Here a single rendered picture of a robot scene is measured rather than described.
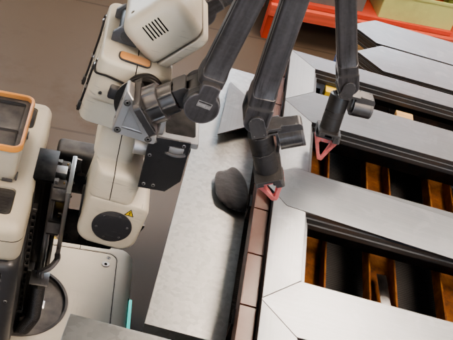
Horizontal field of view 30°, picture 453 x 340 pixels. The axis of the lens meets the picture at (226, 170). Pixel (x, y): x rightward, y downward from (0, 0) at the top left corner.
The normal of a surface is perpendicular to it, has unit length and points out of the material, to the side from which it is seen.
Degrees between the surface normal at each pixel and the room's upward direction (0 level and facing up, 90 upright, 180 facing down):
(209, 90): 91
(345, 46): 92
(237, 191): 1
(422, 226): 0
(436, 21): 90
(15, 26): 0
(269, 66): 90
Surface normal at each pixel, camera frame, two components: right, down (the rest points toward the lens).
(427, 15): 0.09, 0.63
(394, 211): 0.25, -0.77
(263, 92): 0.02, 0.46
